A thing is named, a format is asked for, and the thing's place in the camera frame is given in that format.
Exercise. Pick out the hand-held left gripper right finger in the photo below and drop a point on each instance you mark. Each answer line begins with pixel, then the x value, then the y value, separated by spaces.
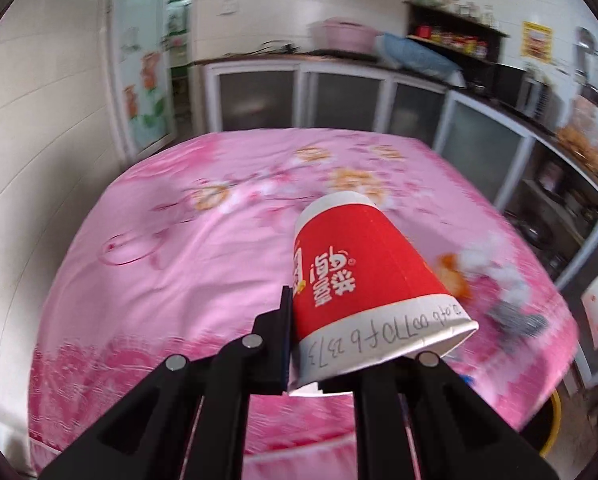
pixel 374 410

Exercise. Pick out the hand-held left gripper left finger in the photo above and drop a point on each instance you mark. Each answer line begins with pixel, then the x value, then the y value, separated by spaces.
pixel 274 355

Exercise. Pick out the red paper cup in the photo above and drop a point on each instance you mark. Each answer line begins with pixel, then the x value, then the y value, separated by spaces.
pixel 359 270

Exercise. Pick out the orange peel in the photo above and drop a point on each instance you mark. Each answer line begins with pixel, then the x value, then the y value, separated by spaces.
pixel 451 272

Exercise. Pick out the pink floral tablecloth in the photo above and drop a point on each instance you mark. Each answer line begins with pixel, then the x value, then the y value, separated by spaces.
pixel 179 260

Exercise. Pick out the grey crumpled wrapper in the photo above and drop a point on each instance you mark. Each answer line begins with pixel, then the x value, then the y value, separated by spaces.
pixel 519 322

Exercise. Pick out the white crumpled tissue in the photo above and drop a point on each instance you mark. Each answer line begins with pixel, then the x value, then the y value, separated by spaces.
pixel 501 267

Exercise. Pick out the white kitchen counter cabinets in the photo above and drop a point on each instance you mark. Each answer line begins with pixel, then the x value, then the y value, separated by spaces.
pixel 259 95

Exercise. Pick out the door with floral film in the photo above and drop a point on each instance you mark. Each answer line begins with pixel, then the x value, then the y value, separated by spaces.
pixel 144 60

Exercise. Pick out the pink basin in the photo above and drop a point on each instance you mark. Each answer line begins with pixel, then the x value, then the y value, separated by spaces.
pixel 346 35

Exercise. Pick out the blue basin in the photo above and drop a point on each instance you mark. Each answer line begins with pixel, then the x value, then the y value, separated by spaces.
pixel 419 55

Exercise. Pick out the plastic bag of oranges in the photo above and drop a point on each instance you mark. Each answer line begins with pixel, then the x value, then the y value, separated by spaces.
pixel 579 140

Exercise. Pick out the microwave oven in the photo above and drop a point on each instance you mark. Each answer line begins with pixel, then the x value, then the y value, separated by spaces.
pixel 521 90

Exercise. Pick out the dark spice shelf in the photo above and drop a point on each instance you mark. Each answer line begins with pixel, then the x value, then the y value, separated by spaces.
pixel 454 27

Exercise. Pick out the yellow wall poster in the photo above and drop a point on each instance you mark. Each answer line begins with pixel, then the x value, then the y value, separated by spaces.
pixel 536 42

